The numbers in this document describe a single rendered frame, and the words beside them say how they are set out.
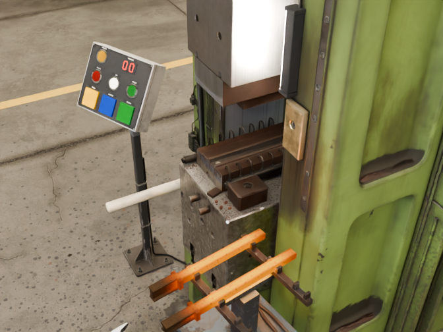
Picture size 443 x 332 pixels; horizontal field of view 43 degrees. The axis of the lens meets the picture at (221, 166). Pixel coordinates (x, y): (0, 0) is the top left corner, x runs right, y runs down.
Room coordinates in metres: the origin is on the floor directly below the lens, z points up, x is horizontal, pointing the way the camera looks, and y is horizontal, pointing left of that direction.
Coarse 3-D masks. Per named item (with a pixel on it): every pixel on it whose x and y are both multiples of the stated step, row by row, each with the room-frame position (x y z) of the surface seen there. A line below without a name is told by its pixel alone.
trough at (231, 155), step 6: (276, 138) 1.77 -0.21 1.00; (282, 138) 1.78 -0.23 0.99; (258, 144) 1.73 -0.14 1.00; (264, 144) 1.74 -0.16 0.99; (270, 144) 1.74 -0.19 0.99; (240, 150) 1.69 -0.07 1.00; (246, 150) 1.70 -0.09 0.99; (252, 150) 1.70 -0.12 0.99; (222, 156) 1.65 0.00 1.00; (228, 156) 1.66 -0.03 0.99; (234, 156) 1.67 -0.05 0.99; (210, 162) 1.63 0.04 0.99
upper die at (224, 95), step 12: (204, 72) 1.65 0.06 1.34; (204, 84) 1.66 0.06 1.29; (216, 84) 1.58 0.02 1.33; (252, 84) 1.60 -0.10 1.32; (264, 84) 1.62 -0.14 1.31; (276, 84) 1.64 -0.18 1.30; (216, 96) 1.58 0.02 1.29; (228, 96) 1.56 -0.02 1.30; (240, 96) 1.58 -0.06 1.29; (252, 96) 1.60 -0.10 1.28
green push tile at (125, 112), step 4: (120, 104) 1.95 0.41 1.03; (124, 104) 1.94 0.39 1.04; (120, 108) 1.94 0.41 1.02; (124, 108) 1.93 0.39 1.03; (128, 108) 1.92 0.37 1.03; (132, 108) 1.91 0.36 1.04; (120, 112) 1.93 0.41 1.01; (124, 112) 1.92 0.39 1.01; (128, 112) 1.91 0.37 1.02; (132, 112) 1.90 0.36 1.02; (120, 116) 1.92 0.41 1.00; (124, 116) 1.91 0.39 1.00; (128, 116) 1.90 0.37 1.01; (132, 116) 1.90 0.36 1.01; (120, 120) 1.91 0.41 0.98; (124, 120) 1.90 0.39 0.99; (128, 120) 1.89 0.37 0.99; (128, 124) 1.88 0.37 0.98
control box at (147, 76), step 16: (96, 48) 2.14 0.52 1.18; (112, 48) 2.11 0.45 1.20; (96, 64) 2.11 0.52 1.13; (112, 64) 2.07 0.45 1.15; (128, 64) 2.03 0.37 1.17; (144, 64) 1.99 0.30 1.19; (128, 80) 1.99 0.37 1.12; (144, 80) 1.96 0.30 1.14; (160, 80) 1.99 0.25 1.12; (80, 96) 2.07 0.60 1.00; (112, 96) 1.99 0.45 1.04; (128, 96) 1.95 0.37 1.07; (144, 96) 1.92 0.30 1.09; (96, 112) 1.99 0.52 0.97; (144, 112) 1.91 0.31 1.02; (128, 128) 1.88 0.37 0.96; (144, 128) 1.90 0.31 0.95
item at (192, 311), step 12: (288, 252) 1.19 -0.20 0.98; (264, 264) 1.14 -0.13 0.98; (276, 264) 1.14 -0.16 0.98; (252, 276) 1.10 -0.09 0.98; (264, 276) 1.11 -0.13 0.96; (228, 288) 1.05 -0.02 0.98; (240, 288) 1.06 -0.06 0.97; (204, 300) 1.01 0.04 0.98; (216, 300) 1.01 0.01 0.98; (180, 312) 0.96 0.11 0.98; (192, 312) 0.96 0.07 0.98; (204, 312) 0.98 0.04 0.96; (168, 324) 0.92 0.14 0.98; (180, 324) 0.94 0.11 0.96
